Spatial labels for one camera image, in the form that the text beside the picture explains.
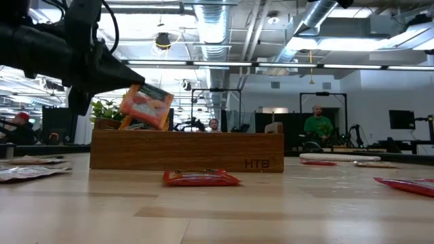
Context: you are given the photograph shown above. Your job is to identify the black gantry frame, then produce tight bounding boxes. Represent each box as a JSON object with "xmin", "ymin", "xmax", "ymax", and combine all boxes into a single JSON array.
[{"xmin": 299, "ymin": 91, "xmax": 349, "ymax": 146}]

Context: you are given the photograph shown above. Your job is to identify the black overhead light bar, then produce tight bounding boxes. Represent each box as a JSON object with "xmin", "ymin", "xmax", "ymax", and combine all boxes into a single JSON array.
[{"xmin": 121, "ymin": 60, "xmax": 434, "ymax": 71}]

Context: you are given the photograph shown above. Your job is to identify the black ceiling cable reel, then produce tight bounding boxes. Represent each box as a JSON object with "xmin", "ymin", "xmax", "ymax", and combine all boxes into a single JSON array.
[{"xmin": 155, "ymin": 32, "xmax": 172, "ymax": 51}]

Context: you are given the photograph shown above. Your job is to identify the small gray bin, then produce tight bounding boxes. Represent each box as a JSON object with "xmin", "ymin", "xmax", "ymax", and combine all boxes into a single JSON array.
[{"xmin": 0, "ymin": 142, "xmax": 17, "ymax": 159}]

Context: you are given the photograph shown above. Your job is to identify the white building column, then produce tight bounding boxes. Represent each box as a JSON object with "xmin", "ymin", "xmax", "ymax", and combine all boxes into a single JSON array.
[{"xmin": 73, "ymin": 101, "xmax": 94, "ymax": 146}]

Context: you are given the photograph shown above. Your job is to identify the round woven beige mat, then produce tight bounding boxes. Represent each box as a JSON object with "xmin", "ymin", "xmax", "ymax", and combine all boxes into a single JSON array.
[{"xmin": 299, "ymin": 152, "xmax": 382, "ymax": 163}]

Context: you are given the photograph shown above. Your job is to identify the black cabinet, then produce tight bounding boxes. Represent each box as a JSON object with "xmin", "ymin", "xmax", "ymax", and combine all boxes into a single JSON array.
[{"xmin": 41, "ymin": 106, "xmax": 80, "ymax": 146}]

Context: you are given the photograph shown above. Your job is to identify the yellow hanging pendant cable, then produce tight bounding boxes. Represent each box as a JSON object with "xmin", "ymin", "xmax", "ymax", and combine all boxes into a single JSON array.
[{"xmin": 307, "ymin": 49, "xmax": 315, "ymax": 85}]

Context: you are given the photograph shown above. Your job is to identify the green artificial plant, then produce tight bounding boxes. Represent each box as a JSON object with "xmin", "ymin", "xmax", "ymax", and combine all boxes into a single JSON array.
[{"xmin": 90, "ymin": 98, "xmax": 125, "ymax": 123}]

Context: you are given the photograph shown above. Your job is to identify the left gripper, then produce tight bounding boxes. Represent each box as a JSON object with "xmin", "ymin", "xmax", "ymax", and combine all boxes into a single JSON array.
[{"xmin": 62, "ymin": 0, "xmax": 146, "ymax": 116}]

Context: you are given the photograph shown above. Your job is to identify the black wall monitor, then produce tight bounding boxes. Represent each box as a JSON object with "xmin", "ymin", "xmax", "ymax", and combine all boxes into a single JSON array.
[{"xmin": 388, "ymin": 109, "xmax": 416, "ymax": 131}]

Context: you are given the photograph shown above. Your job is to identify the red strawberry tea packet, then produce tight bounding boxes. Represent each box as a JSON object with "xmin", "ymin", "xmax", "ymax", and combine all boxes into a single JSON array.
[
  {"xmin": 162, "ymin": 168, "xmax": 242, "ymax": 188},
  {"xmin": 300, "ymin": 159, "xmax": 338, "ymax": 167},
  {"xmin": 374, "ymin": 176, "xmax": 434, "ymax": 199}
]

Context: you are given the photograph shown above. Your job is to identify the wooden three-compartment organizer box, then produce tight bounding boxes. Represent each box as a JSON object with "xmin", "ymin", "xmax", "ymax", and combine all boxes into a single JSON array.
[{"xmin": 90, "ymin": 117, "xmax": 285, "ymax": 174}]

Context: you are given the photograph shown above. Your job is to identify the silver ventilation duct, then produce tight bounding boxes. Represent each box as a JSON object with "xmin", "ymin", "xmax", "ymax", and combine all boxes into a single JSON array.
[
  {"xmin": 264, "ymin": 0, "xmax": 342, "ymax": 77},
  {"xmin": 193, "ymin": 0, "xmax": 232, "ymax": 119}
]

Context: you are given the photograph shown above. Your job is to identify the black background desk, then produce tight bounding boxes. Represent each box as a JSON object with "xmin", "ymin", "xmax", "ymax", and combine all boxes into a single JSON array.
[{"xmin": 377, "ymin": 138, "xmax": 434, "ymax": 156}]

